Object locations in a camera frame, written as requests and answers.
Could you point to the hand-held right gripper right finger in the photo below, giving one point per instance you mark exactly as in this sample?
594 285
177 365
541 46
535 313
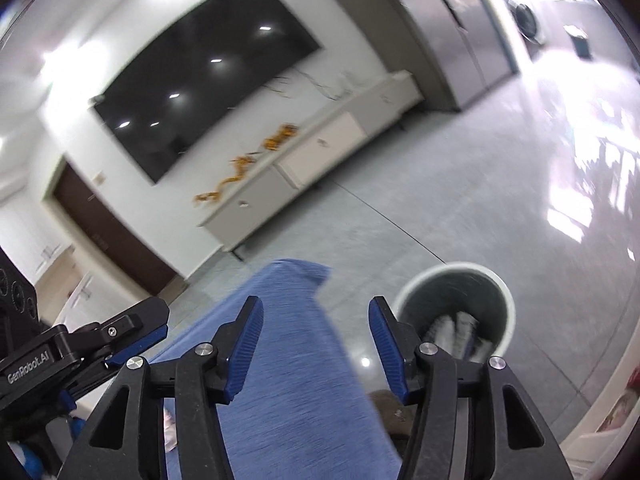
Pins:
387 350

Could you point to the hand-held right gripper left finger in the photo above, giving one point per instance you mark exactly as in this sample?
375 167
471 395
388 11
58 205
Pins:
245 347

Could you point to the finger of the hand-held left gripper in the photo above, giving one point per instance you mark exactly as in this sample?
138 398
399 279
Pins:
135 322
142 347

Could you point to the white trash bin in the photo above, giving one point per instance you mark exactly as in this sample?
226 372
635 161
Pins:
450 287

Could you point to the brown round object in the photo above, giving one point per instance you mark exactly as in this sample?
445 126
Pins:
392 410

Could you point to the blue cloth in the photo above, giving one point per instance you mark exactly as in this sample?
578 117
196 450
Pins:
295 385

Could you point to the dark brown door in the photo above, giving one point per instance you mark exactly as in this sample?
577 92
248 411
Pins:
100 220

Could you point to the golden dragon figurine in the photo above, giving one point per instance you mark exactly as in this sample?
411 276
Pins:
212 195
280 137
242 162

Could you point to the white television cabinet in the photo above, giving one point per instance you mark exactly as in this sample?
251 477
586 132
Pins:
310 145

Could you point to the white furniture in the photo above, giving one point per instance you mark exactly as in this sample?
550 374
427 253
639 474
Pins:
600 452

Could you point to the silver refrigerator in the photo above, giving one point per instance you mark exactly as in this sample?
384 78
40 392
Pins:
450 35

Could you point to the washing machine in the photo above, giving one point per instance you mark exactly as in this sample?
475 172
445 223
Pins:
525 17

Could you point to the dark container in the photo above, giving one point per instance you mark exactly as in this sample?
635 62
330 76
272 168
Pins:
580 42

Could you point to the white wall cabinet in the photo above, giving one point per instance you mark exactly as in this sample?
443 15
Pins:
20 225

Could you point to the wall light switch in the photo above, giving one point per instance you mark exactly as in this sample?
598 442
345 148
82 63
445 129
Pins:
101 177

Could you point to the black wall television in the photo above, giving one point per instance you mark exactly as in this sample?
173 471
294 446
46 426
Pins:
200 75

